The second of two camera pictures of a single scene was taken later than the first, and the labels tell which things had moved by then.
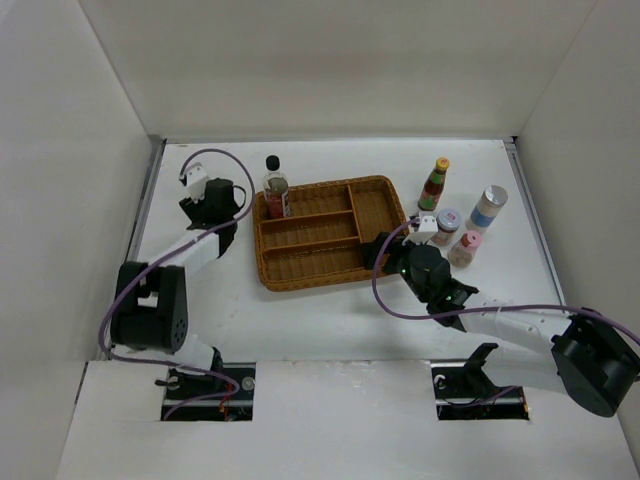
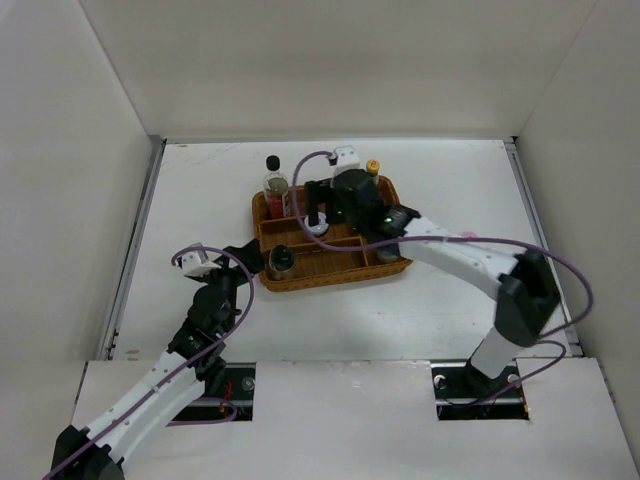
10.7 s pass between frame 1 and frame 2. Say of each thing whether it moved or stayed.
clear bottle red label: stayed
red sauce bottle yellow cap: moved
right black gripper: moved
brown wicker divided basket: stayed
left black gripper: moved
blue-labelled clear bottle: moved
